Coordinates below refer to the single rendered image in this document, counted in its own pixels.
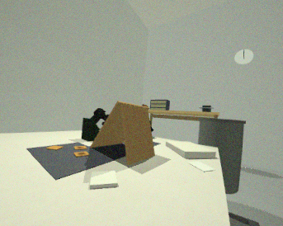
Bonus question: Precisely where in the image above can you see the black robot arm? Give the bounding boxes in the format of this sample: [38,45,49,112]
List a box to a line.
[91,108,153,132]

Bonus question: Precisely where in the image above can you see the pale beige rectangular box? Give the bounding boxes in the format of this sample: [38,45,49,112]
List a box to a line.
[166,141,216,158]

